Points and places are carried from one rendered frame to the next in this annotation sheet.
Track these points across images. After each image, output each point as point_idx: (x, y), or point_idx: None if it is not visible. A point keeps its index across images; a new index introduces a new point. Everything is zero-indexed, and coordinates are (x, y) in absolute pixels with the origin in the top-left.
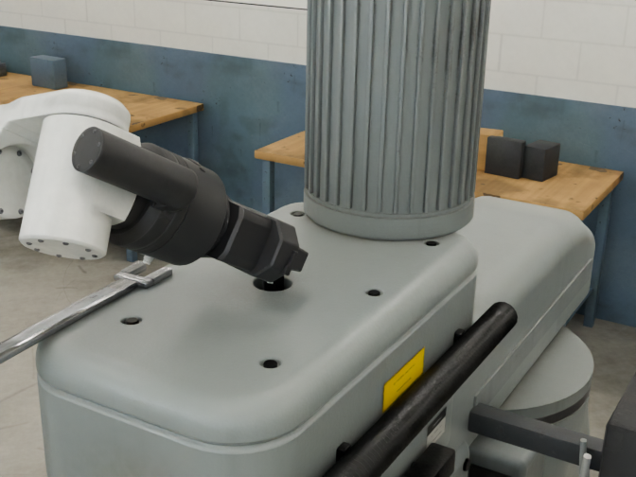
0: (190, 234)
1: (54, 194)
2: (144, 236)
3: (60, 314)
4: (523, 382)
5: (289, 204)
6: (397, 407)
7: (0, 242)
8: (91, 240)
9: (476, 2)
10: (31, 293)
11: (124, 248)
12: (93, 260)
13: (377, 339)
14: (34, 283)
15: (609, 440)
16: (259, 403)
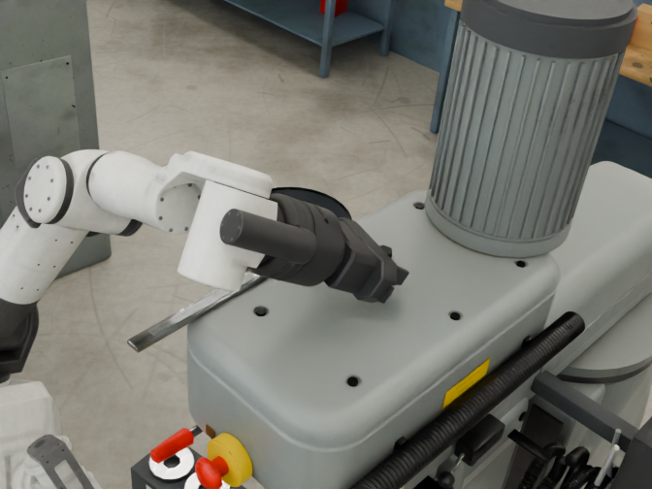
0: (308, 274)
1: (205, 248)
2: (271, 274)
3: (209, 298)
4: (597, 342)
5: (415, 192)
6: (453, 410)
7: (216, 41)
8: (227, 285)
9: (602, 78)
10: (236, 94)
11: (319, 63)
12: (291, 71)
13: (444, 364)
14: (240, 84)
15: (632, 448)
16: (335, 420)
